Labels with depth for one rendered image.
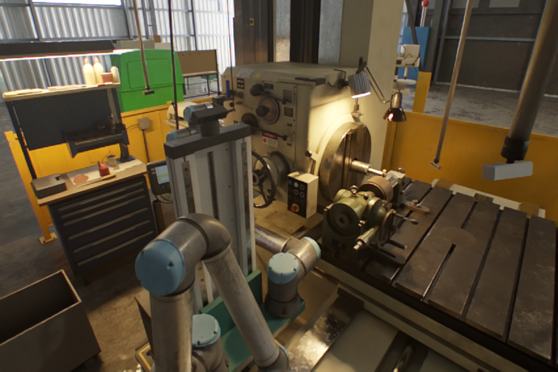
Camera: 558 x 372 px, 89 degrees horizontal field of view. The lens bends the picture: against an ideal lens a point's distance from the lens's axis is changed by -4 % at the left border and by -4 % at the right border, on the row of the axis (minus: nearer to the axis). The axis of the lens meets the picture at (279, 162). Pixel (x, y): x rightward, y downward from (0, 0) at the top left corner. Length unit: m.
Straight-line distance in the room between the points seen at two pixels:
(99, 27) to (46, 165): 11.50
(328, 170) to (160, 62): 4.32
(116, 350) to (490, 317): 2.40
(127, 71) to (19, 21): 9.27
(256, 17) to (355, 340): 2.46
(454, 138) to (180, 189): 3.34
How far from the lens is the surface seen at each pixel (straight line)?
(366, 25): 2.21
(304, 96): 1.67
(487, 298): 1.77
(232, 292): 0.93
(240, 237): 1.38
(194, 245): 0.76
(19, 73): 14.46
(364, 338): 1.78
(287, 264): 1.49
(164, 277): 0.74
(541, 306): 1.88
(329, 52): 2.34
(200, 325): 1.30
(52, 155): 3.96
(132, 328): 2.88
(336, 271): 1.79
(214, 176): 1.20
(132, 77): 5.43
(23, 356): 2.52
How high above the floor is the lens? 2.12
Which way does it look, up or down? 24 degrees down
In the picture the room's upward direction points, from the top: straight up
